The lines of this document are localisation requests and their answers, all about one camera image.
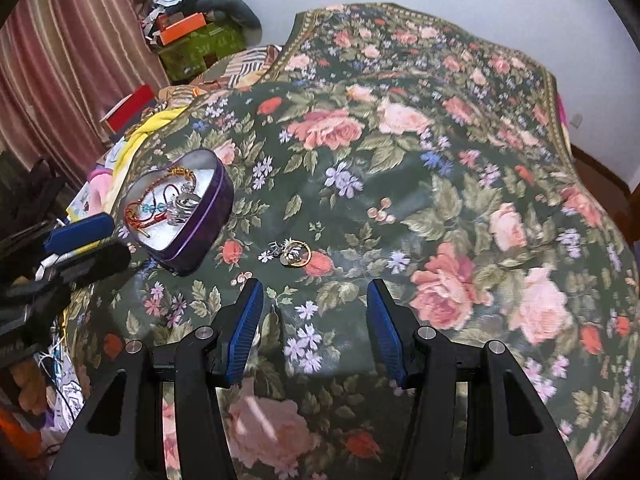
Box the striped patchwork quilt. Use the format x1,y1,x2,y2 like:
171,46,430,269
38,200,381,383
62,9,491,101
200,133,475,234
192,45,284,94

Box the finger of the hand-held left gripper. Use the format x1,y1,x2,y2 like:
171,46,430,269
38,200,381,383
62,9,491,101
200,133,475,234
27,242,132,302
42,212,115,257

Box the striped pink curtain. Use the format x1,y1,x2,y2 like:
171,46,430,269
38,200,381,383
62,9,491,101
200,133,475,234
0,0,172,187

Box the red box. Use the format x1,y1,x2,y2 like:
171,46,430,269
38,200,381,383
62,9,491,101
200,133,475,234
100,84,157,134

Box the red cord bracelet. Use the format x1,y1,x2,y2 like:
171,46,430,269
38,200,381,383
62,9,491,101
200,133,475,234
125,182,182,239

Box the green cloth-covered cabinet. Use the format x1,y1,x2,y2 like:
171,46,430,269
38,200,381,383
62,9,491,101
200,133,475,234
159,22,249,85

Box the grey bundle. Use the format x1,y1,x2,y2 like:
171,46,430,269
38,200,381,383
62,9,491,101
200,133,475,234
200,0,264,31

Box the orange box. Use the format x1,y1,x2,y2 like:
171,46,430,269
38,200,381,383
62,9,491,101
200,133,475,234
159,12,207,46

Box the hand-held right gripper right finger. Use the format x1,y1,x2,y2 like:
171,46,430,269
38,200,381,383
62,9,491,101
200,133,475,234
366,278,581,480

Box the colourful printed cloth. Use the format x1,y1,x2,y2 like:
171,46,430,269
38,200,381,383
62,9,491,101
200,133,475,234
65,169,117,224

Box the purple heart-shaped tin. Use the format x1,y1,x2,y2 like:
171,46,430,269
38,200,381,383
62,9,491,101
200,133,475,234
121,149,235,277

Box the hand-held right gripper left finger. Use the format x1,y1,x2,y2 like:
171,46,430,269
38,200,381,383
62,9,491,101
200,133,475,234
47,277,265,480

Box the yellow cloth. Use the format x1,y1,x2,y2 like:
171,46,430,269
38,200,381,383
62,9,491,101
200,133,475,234
107,106,187,202

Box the floral blanket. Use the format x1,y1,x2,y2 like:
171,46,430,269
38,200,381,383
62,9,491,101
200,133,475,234
65,2,640,480

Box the orange cloth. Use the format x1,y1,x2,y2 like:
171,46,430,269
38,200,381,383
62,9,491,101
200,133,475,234
0,405,44,462

